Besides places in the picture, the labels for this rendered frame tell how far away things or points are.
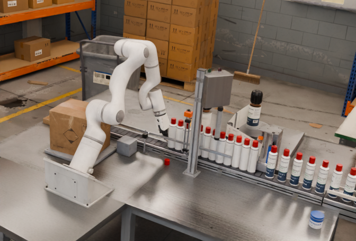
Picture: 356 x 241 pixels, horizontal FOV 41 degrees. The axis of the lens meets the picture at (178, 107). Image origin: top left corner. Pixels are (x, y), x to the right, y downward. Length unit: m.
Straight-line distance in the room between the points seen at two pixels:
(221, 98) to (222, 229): 0.74
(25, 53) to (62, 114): 4.10
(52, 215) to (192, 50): 4.24
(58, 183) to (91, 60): 2.85
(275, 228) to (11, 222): 1.34
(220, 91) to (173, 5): 3.79
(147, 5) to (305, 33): 2.36
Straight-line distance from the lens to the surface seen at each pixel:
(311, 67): 7.41
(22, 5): 6.78
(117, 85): 2.70
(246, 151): 2.92
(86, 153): 2.64
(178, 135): 3.07
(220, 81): 2.73
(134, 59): 2.71
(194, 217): 2.60
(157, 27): 6.62
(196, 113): 2.80
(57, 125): 3.06
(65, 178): 2.65
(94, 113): 2.71
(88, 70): 5.45
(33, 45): 7.00
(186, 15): 6.39
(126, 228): 2.80
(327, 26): 7.24
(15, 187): 2.84
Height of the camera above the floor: 2.33
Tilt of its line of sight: 23 degrees down
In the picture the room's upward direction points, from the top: 5 degrees clockwise
